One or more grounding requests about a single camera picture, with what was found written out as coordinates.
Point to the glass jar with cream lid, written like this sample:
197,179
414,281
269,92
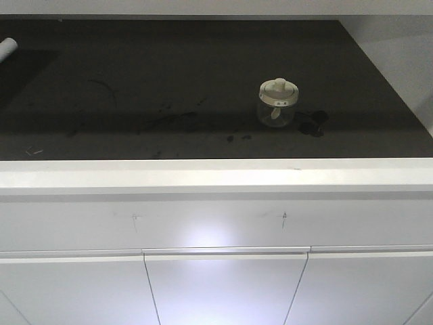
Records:
277,99

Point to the white base cabinet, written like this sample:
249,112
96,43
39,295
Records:
284,241

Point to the white pipe end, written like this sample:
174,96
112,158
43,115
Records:
7,47

